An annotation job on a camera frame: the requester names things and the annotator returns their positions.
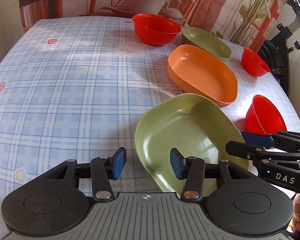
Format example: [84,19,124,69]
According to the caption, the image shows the red bowl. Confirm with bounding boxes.
[241,47,270,77]
[245,95,287,135]
[132,14,181,46]

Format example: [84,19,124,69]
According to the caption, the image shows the green square plate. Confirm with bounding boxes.
[134,93,249,194]
[181,27,232,60]

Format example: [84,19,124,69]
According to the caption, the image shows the right hand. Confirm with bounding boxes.
[289,193,300,233]

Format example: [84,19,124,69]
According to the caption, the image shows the blue plaid bed sheet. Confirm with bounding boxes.
[0,16,300,239]

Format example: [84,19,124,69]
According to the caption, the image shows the orange square plate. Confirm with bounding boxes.
[167,44,238,107]

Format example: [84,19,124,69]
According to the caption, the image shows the black exercise bike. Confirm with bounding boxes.
[257,0,300,96]

